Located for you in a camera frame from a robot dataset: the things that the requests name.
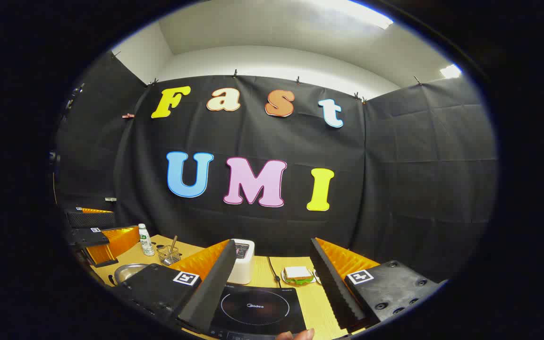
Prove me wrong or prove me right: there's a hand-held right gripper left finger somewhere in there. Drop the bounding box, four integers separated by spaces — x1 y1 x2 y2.
111 239 238 335

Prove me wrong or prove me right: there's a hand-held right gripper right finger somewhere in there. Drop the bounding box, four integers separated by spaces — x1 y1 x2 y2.
310 238 447 331

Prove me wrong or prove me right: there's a black induction cooktop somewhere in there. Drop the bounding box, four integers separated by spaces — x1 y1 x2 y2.
208 283 307 340

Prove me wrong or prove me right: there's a stainless steel pot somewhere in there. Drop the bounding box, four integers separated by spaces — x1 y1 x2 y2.
113 263 151 286

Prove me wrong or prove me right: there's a white toaster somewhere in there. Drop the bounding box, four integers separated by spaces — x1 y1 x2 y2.
227 239 255 285

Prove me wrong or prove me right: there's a sandwich with lettuce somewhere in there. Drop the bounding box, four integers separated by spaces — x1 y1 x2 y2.
284 266 315 285

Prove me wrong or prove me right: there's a white sandwich plate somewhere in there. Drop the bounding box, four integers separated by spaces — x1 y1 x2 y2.
280 268 320 286

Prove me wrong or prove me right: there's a white bottle green label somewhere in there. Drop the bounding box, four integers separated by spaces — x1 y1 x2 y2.
138 223 155 256

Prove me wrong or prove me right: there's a black backdrop cloth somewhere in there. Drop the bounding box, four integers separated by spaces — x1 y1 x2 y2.
52 50 498 284

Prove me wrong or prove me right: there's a wire utensil holder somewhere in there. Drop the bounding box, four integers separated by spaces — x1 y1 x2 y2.
157 244 181 266

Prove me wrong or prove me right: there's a wooden handled utensil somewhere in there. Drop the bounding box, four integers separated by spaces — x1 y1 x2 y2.
165 235 178 265

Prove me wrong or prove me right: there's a black power cable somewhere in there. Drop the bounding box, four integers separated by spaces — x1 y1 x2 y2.
267 256 282 289

